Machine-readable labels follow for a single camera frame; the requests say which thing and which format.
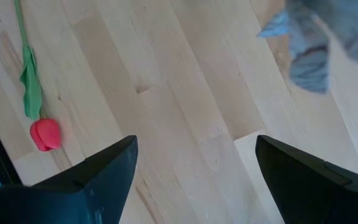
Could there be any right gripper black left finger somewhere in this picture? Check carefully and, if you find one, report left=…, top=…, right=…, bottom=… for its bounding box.
left=0, top=134, right=139, bottom=224

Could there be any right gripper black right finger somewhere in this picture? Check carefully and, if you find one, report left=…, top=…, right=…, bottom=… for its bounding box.
left=255, top=134, right=358, bottom=224

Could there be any red tulip with green leaves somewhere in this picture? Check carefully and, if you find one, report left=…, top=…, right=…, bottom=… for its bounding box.
left=13, top=0, right=62, bottom=152

